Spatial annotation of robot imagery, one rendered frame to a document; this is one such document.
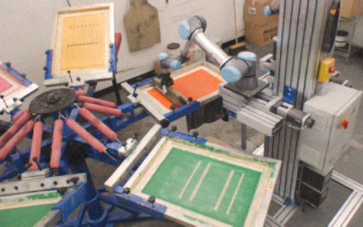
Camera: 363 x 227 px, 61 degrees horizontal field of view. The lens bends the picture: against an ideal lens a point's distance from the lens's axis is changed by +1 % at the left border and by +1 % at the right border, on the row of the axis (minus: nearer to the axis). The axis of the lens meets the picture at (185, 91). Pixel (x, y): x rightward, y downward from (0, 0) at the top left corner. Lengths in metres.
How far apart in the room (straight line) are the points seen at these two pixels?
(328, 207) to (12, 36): 3.66
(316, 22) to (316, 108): 0.51
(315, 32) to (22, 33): 3.26
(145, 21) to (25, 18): 1.51
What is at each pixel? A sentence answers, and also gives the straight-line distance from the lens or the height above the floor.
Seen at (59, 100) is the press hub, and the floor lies 1.31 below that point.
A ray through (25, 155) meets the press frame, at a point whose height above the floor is 1.00.
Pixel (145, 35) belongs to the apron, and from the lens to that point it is 4.58.
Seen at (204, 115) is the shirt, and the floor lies 0.77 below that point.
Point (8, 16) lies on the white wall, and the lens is 4.07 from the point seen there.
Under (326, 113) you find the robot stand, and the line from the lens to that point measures 1.99.
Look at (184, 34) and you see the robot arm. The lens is 2.02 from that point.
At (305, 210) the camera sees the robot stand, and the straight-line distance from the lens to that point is 2.74.
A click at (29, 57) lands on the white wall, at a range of 4.22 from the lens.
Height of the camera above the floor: 2.36
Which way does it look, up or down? 32 degrees down
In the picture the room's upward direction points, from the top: 6 degrees counter-clockwise
